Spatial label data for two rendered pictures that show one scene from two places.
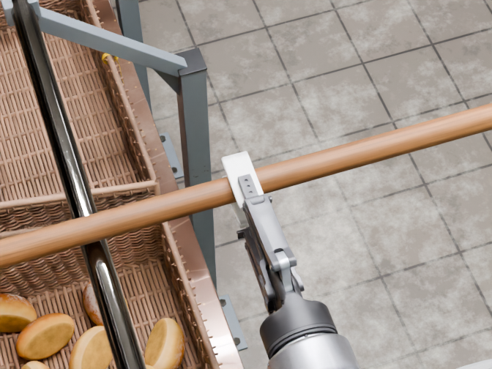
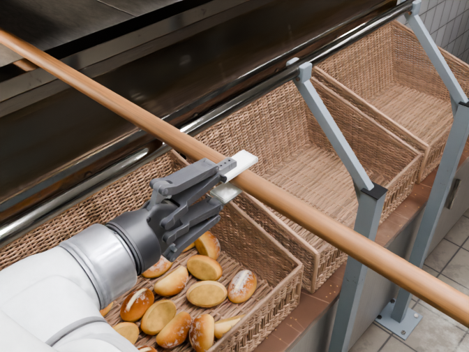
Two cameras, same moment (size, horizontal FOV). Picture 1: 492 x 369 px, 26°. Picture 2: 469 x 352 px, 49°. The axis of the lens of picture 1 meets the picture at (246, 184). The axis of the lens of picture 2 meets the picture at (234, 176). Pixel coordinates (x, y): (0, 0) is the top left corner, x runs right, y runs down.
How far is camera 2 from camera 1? 0.81 m
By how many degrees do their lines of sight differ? 43
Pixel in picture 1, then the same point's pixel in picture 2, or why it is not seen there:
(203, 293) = (287, 335)
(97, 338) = (213, 287)
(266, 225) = (189, 171)
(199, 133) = not seen: hidden behind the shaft
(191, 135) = not seen: hidden behind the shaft
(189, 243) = (313, 311)
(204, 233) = (340, 329)
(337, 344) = (114, 251)
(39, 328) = (203, 258)
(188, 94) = (361, 209)
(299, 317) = (127, 221)
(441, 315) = not seen: outside the picture
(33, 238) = (132, 107)
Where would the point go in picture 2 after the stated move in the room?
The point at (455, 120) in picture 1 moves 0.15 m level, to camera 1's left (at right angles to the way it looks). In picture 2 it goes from (398, 261) to (321, 186)
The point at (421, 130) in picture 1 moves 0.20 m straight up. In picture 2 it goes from (365, 243) to (399, 97)
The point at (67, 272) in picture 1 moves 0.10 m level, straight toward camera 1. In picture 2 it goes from (246, 258) to (220, 279)
